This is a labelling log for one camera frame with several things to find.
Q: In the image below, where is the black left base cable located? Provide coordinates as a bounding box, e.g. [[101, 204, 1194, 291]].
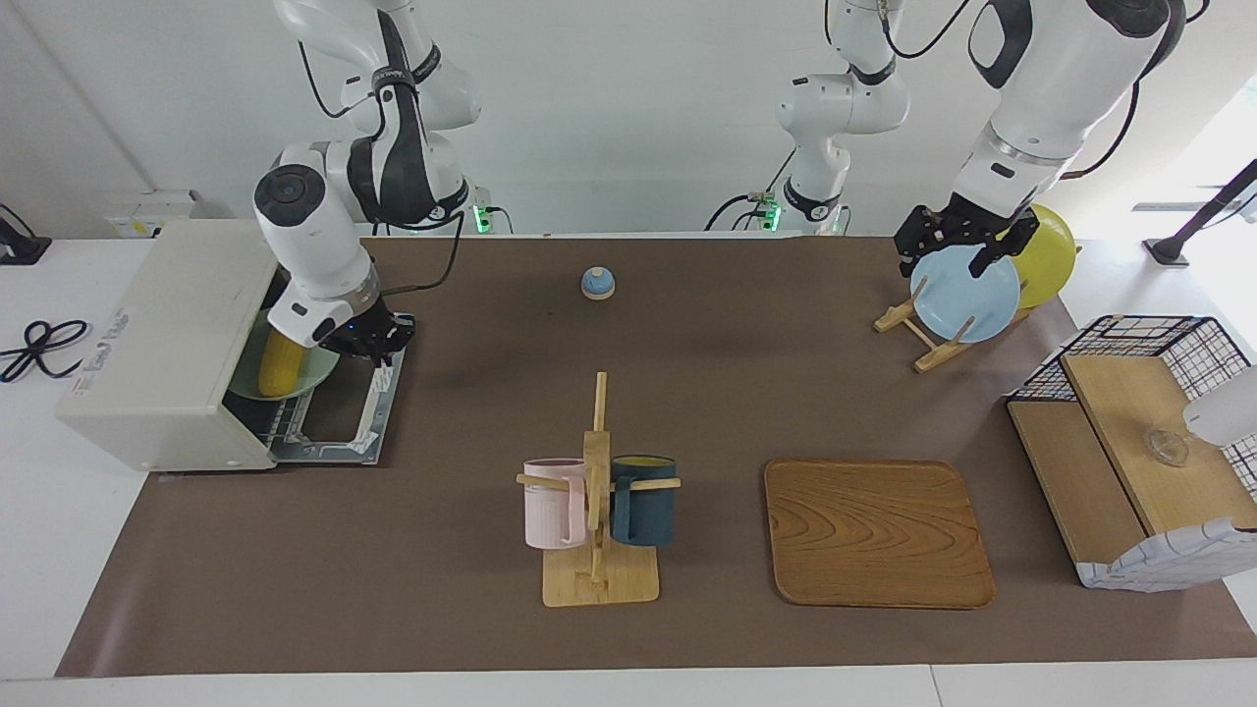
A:
[[705, 193, 763, 234]]

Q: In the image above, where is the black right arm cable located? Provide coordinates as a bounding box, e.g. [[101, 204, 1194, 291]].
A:
[[378, 209, 465, 297]]

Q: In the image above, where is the yellow plate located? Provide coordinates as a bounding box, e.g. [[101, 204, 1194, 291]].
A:
[[1000, 203, 1078, 311]]

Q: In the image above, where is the small clear glass dish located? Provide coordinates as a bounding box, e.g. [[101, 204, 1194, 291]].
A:
[[1144, 427, 1192, 467]]

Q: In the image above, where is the wooden mug rack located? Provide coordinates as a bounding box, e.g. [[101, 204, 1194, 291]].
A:
[[516, 371, 683, 608]]

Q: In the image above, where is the dark teal mug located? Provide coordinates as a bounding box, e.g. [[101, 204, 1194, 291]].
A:
[[609, 455, 678, 548]]

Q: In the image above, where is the stepped wooden box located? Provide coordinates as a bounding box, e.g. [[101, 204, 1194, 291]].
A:
[[1009, 353, 1257, 567]]

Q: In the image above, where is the coiled black cable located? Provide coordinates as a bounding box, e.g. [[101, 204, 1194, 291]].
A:
[[0, 319, 91, 384]]

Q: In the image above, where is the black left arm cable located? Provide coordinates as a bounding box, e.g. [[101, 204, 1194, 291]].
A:
[[1056, 79, 1140, 183]]

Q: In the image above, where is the small black stand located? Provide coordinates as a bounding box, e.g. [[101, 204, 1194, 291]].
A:
[[0, 204, 52, 266]]

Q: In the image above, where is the wooden plate rack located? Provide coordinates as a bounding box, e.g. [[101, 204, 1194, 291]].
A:
[[874, 299, 1034, 374]]

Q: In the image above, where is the beige toaster oven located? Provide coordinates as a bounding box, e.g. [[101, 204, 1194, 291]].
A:
[[54, 218, 409, 474]]

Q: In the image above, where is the pink mug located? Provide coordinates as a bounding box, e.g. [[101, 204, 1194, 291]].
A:
[[522, 458, 588, 551]]

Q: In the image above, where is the brown table mat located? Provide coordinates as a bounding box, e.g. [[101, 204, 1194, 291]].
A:
[[54, 236, 1257, 679]]

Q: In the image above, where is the white rounded object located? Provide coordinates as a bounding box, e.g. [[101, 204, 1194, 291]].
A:
[[1182, 365, 1257, 449]]

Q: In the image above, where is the black angled stand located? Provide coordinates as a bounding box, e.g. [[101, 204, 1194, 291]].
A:
[[1144, 159, 1257, 268]]

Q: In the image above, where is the brown wooden tray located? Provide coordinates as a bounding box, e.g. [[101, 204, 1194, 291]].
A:
[[764, 459, 996, 611]]

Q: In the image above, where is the yellow corn cob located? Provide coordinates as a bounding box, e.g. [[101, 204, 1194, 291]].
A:
[[257, 329, 308, 399]]

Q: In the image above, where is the light blue plate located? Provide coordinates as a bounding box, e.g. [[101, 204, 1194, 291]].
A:
[[909, 244, 1022, 344]]

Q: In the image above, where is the wire basket wooden shelf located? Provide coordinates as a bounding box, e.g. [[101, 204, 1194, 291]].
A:
[[1007, 314, 1257, 593]]

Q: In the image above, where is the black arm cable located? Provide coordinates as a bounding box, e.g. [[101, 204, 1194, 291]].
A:
[[378, 209, 465, 297], [1056, 79, 1140, 183]]

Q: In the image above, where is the pale green plate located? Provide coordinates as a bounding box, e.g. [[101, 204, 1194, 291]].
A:
[[228, 309, 341, 402]]

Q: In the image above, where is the metal oven wire rack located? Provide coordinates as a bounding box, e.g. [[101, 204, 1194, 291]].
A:
[[241, 393, 317, 445]]

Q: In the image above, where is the white power strip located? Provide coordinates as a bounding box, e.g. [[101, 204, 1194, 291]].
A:
[[106, 191, 203, 240]]

